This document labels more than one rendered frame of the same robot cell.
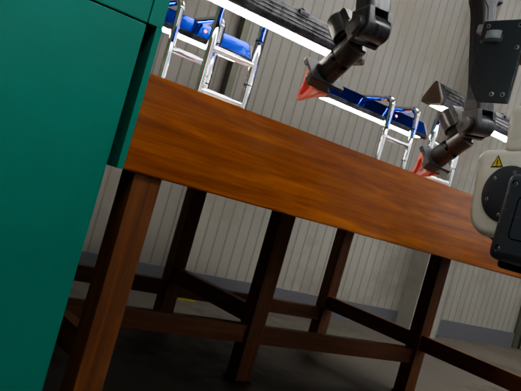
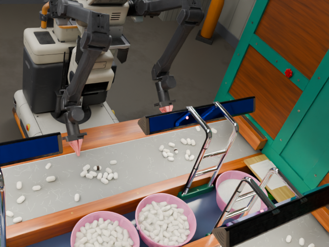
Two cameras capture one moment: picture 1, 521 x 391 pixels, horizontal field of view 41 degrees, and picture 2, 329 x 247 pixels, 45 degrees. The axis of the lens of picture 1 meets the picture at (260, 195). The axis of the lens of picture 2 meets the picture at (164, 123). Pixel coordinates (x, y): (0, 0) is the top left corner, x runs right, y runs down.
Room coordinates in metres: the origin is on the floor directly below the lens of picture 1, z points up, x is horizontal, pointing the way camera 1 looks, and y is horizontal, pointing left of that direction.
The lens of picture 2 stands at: (3.23, -0.20, 2.12)
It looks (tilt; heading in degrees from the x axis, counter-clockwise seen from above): 39 degrees down; 174
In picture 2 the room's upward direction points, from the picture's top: 19 degrees clockwise
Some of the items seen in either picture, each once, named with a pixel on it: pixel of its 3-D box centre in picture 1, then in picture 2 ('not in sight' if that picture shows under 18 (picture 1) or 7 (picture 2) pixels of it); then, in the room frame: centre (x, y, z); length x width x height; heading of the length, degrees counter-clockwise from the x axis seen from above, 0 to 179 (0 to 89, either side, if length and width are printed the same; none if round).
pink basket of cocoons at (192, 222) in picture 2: not in sight; (163, 224); (2.20, 0.04, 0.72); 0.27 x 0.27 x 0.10
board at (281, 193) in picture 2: not in sight; (273, 180); (1.81, 0.57, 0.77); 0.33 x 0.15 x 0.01; 37
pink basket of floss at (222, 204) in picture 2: not in sight; (238, 197); (1.94, 0.40, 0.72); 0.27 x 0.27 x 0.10
